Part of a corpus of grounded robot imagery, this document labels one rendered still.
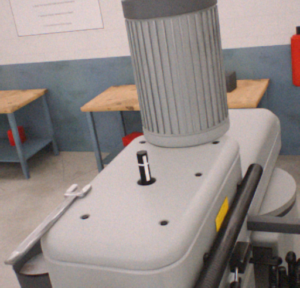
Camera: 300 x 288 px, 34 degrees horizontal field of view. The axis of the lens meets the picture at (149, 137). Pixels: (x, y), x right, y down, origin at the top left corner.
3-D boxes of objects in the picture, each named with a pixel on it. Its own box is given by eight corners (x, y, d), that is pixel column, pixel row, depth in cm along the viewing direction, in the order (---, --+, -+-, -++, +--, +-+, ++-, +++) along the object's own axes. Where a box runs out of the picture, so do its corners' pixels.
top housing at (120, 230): (187, 344, 75) (173, 257, 69) (44, 318, 85) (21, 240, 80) (248, 194, 114) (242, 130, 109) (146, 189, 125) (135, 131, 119)
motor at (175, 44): (217, 148, 102) (199, -11, 90) (130, 148, 110) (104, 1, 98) (238, 115, 118) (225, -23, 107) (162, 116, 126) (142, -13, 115)
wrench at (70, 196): (20, 267, 73) (19, 261, 72) (-1, 264, 74) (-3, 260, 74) (92, 187, 94) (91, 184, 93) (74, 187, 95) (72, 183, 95)
